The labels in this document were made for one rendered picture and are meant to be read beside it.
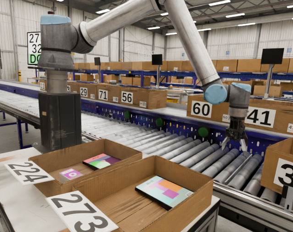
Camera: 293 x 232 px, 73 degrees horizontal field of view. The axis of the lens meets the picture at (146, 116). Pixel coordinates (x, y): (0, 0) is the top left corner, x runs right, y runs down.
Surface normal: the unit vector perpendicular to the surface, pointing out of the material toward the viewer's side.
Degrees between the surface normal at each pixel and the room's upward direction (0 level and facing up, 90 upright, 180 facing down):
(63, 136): 90
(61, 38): 91
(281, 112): 90
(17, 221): 0
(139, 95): 90
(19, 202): 0
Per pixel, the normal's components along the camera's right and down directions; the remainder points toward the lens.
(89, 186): 0.72, 0.16
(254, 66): -0.64, 0.13
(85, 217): 0.16, -0.98
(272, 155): -0.82, 0.08
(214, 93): -0.27, 0.24
